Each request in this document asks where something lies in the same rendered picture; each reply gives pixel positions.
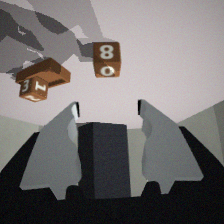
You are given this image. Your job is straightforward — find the brown cube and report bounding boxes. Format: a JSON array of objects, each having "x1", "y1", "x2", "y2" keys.
[
  {"x1": 19, "y1": 76, "x2": 49, "y2": 102},
  {"x1": 93, "y1": 42, "x2": 121, "y2": 78}
]

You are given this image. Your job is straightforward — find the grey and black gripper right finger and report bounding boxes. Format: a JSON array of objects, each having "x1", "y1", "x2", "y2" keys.
[{"x1": 138, "y1": 99, "x2": 224, "y2": 219}]

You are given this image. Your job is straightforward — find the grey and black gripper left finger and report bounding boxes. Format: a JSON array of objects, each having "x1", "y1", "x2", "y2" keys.
[{"x1": 0, "y1": 101, "x2": 82, "y2": 224}]

